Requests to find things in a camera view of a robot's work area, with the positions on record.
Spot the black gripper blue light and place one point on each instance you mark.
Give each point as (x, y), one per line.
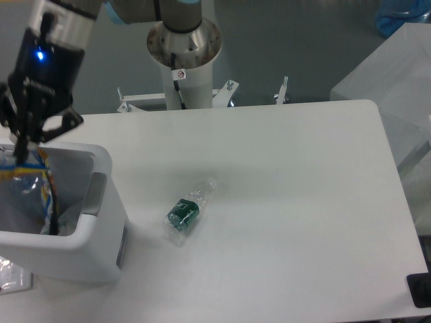
(37, 101)

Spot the blue foil snack bag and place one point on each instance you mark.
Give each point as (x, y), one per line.
(28, 196)

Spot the clear bottle green label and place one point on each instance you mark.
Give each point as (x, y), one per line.
(184, 215)

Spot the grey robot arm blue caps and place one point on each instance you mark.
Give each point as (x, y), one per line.
(70, 23)

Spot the white plastic trash can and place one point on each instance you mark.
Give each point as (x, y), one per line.
(93, 253)

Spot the white paper trash in bin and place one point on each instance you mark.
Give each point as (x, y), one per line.
(68, 220)

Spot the metal clamp bolt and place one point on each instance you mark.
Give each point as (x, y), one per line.
(281, 97)

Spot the white table beside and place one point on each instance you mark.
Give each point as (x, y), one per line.
(396, 77)

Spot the blue water jug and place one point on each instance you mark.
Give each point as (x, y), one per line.
(391, 15)

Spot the black device at table edge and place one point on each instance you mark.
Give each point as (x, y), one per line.
(419, 286)

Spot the white wall socket plate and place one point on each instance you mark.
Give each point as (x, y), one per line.
(14, 278)

